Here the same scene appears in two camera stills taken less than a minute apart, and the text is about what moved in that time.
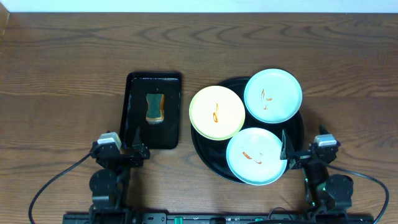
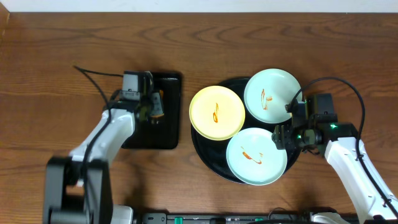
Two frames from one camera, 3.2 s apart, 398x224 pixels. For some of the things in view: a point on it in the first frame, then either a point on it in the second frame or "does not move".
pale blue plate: [253, 155] does not move
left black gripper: [142, 153] to [150, 97]
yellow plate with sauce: [217, 112] does not move
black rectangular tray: [135, 129] does not move
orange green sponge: [155, 114] does not move
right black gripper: [288, 152] to [283, 139]
